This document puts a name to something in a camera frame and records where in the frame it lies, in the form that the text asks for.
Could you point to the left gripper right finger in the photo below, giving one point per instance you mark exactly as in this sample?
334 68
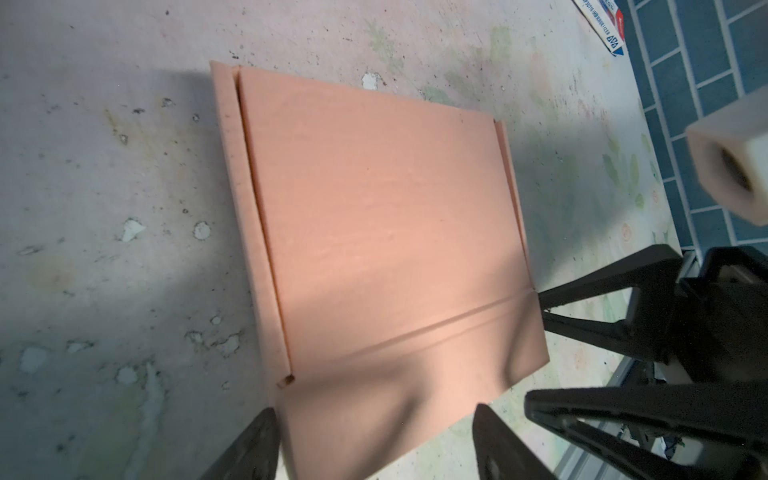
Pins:
500 453

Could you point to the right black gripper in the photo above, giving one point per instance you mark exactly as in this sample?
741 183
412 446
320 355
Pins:
720 335

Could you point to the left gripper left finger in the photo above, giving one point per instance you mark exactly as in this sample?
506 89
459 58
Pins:
253 455

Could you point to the orange paper box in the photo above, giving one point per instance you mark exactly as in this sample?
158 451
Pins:
387 259

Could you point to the white toothpaste tube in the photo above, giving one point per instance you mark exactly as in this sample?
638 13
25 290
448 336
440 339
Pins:
607 20

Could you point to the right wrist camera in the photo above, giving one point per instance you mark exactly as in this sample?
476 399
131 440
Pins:
729 151

